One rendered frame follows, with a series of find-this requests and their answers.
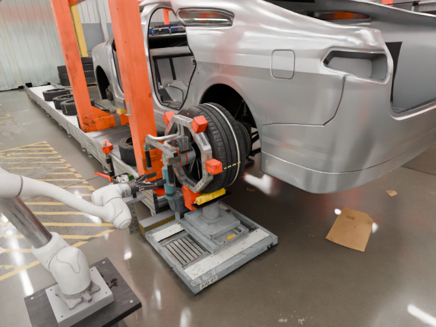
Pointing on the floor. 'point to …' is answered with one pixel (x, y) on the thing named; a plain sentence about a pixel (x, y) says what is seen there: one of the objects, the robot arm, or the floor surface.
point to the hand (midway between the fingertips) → (159, 178)
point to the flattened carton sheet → (351, 229)
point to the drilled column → (133, 220)
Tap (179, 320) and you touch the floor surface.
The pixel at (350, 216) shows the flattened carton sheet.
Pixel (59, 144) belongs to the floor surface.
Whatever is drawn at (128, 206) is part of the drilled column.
